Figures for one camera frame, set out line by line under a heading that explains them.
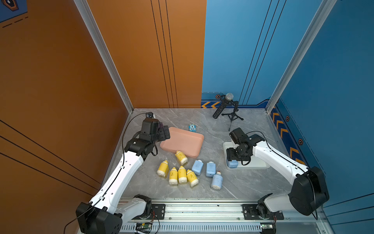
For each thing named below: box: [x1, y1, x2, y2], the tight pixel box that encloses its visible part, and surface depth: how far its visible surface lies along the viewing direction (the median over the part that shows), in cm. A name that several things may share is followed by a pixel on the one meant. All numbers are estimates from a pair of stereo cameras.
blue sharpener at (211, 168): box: [205, 160, 217, 177], surface depth 82 cm
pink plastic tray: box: [159, 126, 205, 159], surface depth 102 cm
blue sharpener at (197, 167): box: [191, 159, 204, 176], surface depth 83 cm
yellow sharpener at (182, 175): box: [178, 165, 188, 184], surface depth 81 cm
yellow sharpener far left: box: [156, 159, 170, 178], surface depth 84 cm
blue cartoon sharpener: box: [188, 123, 197, 133], surface depth 107 cm
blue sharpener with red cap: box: [210, 170, 224, 191], surface depth 78 cm
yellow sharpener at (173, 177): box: [168, 166, 179, 186], surface depth 80 cm
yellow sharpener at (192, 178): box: [186, 169, 199, 187], surface depth 79 cm
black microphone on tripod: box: [212, 93, 244, 132], surface depth 99 cm
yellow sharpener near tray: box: [175, 150, 188, 166], surface depth 87 cm
